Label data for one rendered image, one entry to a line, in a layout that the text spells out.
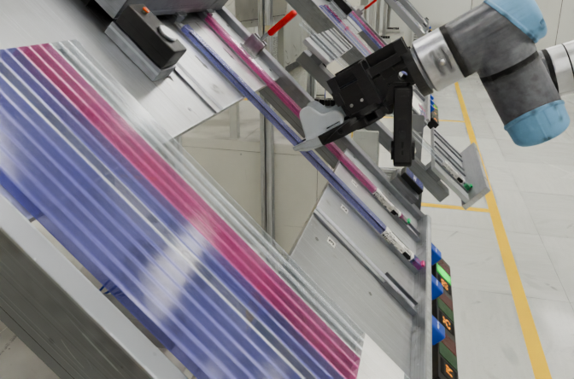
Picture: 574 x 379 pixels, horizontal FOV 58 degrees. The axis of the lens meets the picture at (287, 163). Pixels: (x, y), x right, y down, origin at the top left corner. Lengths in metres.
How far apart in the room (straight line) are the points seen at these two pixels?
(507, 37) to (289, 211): 1.33
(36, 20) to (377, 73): 0.42
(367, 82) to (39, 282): 0.48
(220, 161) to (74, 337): 1.58
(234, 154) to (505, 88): 1.32
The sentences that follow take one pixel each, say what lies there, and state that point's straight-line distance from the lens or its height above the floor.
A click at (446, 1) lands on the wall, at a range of 8.33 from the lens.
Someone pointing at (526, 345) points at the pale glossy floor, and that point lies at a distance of 2.01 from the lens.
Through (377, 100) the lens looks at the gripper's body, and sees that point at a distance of 0.71.
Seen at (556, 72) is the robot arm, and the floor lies 1.02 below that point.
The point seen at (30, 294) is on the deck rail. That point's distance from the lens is 0.38.
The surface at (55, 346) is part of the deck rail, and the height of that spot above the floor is 0.90.
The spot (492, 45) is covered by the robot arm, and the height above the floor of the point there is 1.06.
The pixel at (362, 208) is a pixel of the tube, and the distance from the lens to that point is 0.79.
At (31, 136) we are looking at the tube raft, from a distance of 0.44.
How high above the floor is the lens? 1.12
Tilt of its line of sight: 18 degrees down
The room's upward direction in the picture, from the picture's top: straight up
